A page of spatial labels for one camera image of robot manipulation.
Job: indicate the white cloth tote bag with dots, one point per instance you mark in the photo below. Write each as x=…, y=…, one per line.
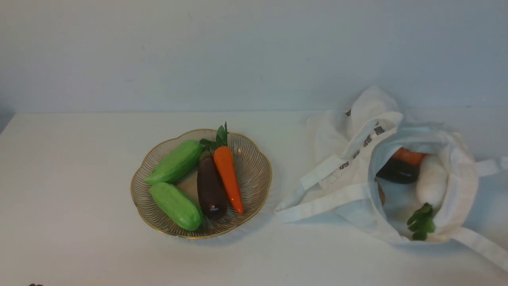
x=351, y=147

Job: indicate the dark eggplant in bag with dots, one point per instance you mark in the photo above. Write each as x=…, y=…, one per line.
x=398, y=171

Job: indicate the orange carrot in bag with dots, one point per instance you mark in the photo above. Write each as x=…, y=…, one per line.
x=410, y=157

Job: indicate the orange carrot in bowl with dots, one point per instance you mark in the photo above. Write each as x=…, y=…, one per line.
x=224, y=161

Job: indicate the gold rimmed glass bowl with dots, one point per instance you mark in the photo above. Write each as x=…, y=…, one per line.
x=254, y=174

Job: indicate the dark purple eggplant in bowl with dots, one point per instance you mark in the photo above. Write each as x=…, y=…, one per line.
x=212, y=196

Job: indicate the upper green gourd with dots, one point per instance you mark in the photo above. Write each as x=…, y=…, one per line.
x=176, y=164

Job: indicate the green gourd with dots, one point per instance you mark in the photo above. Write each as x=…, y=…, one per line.
x=176, y=164
x=181, y=209

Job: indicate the lower green gourd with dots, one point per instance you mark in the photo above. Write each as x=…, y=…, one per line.
x=181, y=209

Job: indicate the white radish with leaves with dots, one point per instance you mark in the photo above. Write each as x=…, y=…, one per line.
x=430, y=191

